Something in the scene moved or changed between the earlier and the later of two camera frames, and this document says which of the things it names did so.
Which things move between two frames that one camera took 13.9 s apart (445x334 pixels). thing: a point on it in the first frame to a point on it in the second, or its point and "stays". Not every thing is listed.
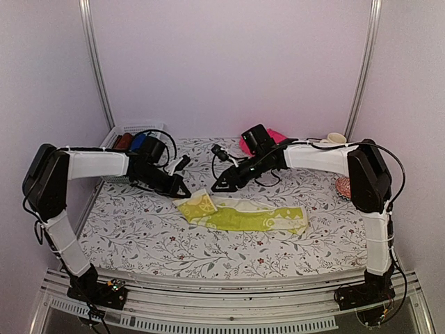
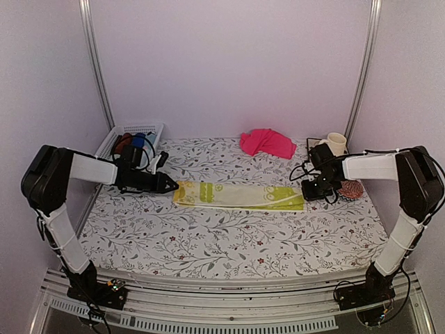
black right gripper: (231, 181) to (309, 195)
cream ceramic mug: (334, 138) stays
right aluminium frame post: (374, 23) stays
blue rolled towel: (138, 141) stays
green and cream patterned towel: (224, 213) to (208, 195)
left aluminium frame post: (92, 49) stays
